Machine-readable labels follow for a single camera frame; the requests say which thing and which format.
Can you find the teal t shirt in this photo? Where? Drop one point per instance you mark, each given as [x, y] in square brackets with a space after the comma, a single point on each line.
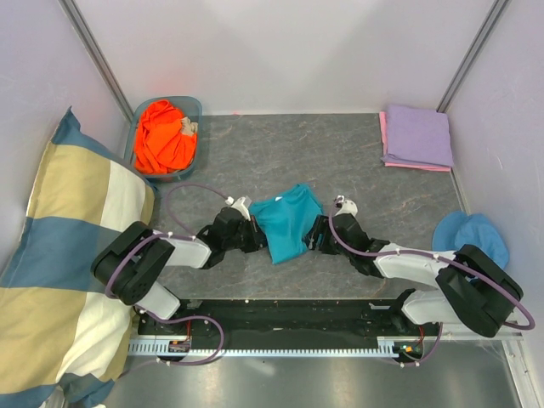
[286, 219]

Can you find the right aluminium frame post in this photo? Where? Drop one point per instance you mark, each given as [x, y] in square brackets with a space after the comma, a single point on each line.
[491, 20]

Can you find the blue plastic laundry basket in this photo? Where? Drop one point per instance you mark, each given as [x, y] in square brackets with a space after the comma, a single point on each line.
[192, 108]

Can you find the grey slotted cable duct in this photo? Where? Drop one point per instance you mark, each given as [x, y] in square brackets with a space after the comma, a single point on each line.
[151, 346]

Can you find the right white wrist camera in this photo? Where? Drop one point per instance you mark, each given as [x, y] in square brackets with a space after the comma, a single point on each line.
[345, 206]

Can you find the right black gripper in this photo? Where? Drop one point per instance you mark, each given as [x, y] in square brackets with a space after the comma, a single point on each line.
[319, 226]

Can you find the folded purple t shirt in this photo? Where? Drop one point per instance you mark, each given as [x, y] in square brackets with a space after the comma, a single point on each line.
[418, 136]

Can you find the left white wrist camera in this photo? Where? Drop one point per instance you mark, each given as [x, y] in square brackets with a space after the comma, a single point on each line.
[242, 205]

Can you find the blue beige striped pillow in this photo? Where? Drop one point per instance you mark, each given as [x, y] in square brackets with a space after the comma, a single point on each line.
[59, 331]

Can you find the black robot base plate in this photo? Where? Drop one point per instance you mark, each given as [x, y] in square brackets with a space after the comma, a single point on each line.
[291, 324]

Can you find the orange t shirt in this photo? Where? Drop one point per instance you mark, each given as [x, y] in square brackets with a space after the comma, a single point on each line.
[159, 147]

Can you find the left aluminium frame post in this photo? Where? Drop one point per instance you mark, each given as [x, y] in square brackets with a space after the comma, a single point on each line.
[96, 54]

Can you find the blue bucket hat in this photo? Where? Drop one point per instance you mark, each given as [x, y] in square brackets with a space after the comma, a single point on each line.
[458, 229]

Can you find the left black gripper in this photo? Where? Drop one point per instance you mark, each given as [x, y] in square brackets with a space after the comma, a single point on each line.
[257, 240]

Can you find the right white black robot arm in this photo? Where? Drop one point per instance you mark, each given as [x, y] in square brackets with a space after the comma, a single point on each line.
[466, 286]

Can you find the folded pink t shirt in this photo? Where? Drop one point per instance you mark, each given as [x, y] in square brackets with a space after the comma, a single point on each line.
[389, 162]

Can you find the beige crumpled cloth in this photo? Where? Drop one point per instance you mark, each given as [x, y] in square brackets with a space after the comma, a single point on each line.
[188, 127]

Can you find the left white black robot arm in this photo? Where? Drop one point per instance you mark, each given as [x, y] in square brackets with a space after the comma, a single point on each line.
[130, 266]

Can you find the aluminium frame post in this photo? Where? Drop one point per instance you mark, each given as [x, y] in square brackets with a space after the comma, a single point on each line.
[491, 20]
[96, 54]

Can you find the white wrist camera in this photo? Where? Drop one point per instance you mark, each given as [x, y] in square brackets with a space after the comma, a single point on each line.
[345, 206]
[242, 205]

